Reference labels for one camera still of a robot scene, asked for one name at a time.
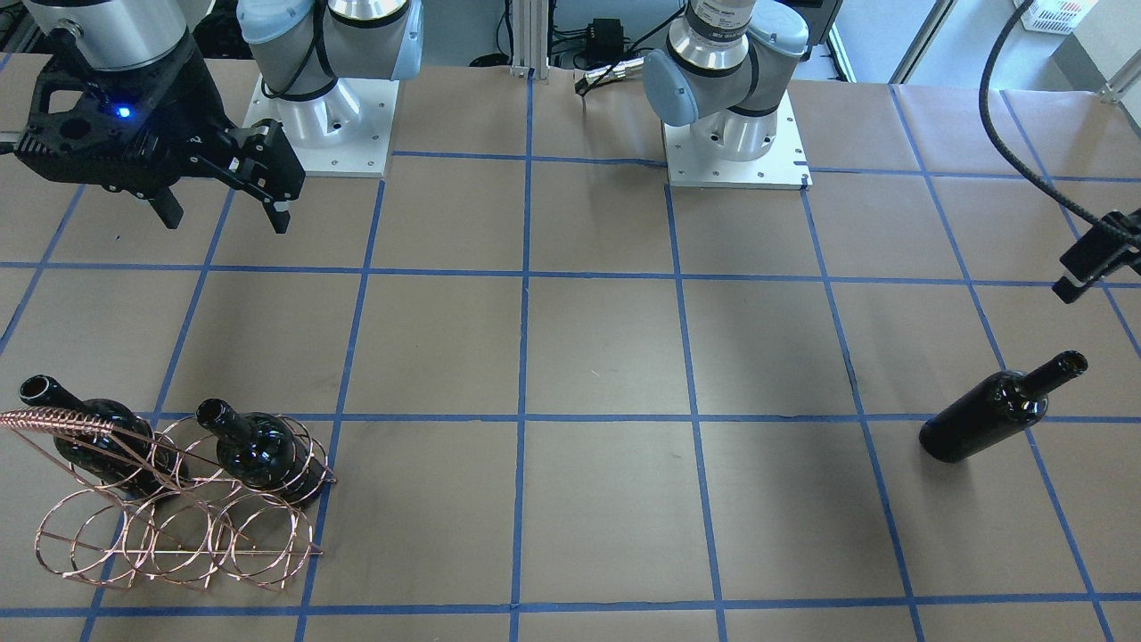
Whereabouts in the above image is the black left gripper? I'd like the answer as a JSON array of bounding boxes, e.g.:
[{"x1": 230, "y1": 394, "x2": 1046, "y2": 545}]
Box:
[{"x1": 1052, "y1": 226, "x2": 1140, "y2": 304}]

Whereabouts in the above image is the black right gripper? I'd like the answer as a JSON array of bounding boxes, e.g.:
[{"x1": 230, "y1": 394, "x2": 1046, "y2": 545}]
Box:
[{"x1": 15, "y1": 34, "x2": 305, "y2": 235}]

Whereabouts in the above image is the dark glass wine bottle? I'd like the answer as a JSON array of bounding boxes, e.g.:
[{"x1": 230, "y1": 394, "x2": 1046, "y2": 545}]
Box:
[{"x1": 919, "y1": 350, "x2": 1089, "y2": 463}]

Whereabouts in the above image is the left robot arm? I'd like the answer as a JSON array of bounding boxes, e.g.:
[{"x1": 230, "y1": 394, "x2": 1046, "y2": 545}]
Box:
[{"x1": 641, "y1": 1, "x2": 1138, "y2": 303}]

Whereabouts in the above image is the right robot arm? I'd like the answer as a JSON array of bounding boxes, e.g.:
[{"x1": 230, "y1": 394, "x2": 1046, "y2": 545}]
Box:
[{"x1": 3, "y1": 1, "x2": 423, "y2": 235}]

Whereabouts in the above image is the white plastic basket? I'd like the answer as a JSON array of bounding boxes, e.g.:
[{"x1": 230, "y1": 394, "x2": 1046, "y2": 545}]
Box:
[{"x1": 1022, "y1": 1, "x2": 1097, "y2": 36}]

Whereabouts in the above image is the dark bottle in rack corner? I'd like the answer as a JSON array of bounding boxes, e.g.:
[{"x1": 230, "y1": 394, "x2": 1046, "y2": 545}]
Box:
[{"x1": 195, "y1": 398, "x2": 324, "y2": 509}]

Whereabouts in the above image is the dark bottle in rack end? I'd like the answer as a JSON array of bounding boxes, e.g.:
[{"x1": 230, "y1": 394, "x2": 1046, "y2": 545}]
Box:
[{"x1": 18, "y1": 374, "x2": 188, "y2": 499}]

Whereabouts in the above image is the black power adapter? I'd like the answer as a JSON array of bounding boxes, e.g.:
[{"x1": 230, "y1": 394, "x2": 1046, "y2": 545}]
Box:
[{"x1": 583, "y1": 17, "x2": 625, "y2": 66}]

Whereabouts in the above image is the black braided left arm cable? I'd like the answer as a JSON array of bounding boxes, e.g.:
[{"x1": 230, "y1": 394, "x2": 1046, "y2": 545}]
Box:
[{"x1": 979, "y1": 0, "x2": 1141, "y2": 246}]

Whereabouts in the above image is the copper wire wine rack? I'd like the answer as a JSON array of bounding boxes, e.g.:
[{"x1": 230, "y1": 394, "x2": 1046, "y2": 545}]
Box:
[{"x1": 34, "y1": 417, "x2": 323, "y2": 592}]

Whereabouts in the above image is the aluminium frame post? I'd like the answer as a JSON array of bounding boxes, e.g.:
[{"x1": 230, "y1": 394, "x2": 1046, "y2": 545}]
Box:
[{"x1": 505, "y1": 0, "x2": 551, "y2": 82}]

